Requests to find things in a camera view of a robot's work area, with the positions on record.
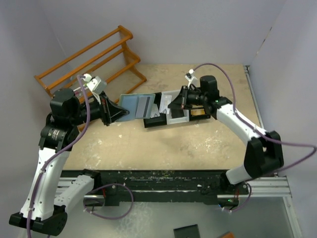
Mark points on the silver VIP card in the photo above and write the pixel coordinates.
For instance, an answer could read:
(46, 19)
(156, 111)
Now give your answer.
(164, 102)
(154, 111)

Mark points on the white plastic bin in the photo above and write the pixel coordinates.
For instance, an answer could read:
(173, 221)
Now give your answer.
(171, 121)

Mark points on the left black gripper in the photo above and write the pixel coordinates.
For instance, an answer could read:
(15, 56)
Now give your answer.
(109, 116)

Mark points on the black card in white bin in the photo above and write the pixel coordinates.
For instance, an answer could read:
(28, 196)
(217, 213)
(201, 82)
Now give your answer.
(175, 113)

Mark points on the grey magnetic stripe card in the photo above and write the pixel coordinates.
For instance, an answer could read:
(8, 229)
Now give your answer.
(143, 107)

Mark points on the gold credit card in bin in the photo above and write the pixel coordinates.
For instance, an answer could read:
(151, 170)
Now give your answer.
(197, 112)

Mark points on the black square plate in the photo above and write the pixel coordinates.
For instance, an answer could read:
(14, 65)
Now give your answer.
(191, 231)

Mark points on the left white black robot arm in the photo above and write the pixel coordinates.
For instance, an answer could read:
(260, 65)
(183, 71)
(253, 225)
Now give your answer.
(44, 211)

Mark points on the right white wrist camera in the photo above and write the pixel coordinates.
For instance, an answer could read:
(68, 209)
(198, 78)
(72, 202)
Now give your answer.
(192, 80)

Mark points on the mint green card holder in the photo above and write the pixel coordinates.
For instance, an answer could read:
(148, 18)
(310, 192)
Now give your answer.
(130, 102)

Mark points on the black bin with gold card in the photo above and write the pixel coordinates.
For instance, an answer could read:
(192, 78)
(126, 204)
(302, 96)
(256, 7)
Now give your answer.
(191, 118)

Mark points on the orange brown object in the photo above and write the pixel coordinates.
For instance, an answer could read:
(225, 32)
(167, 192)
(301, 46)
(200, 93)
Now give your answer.
(227, 235)

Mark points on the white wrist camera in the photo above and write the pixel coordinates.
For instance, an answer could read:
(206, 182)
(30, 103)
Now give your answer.
(95, 84)
(192, 80)

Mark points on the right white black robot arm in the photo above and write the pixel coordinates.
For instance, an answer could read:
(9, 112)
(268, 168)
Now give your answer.
(262, 155)

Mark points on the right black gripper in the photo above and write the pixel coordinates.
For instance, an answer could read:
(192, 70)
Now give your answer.
(181, 102)

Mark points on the orange wooden rack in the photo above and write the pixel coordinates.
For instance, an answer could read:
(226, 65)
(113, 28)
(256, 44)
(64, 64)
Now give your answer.
(109, 56)

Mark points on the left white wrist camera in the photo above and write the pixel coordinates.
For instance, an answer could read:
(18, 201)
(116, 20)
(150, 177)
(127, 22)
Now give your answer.
(95, 84)

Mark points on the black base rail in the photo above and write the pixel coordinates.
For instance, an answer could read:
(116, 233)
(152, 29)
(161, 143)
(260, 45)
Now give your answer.
(203, 186)

